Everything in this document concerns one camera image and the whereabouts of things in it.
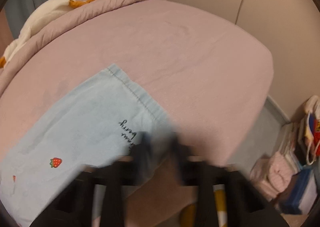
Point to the blue box on floor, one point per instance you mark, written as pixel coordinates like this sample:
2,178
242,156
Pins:
300,196

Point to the pink knitted item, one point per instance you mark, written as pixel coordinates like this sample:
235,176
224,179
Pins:
271,175

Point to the pink bed sheet mattress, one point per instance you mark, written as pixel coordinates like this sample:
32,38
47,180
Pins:
210,76

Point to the colourful tote bag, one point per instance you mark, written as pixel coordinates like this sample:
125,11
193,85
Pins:
308,138

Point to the yellow flower floor mat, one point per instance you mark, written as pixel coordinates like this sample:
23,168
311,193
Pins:
187,215

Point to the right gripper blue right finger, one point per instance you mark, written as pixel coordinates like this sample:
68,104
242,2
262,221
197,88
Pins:
245,206

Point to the pink quilted comforter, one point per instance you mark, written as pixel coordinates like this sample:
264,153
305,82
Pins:
53,30

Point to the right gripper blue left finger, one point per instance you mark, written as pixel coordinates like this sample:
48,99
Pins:
73,206

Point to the light blue strawberry pants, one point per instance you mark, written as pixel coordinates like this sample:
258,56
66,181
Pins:
94,124

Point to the white goose plush toy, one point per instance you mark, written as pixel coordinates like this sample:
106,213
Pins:
42,16

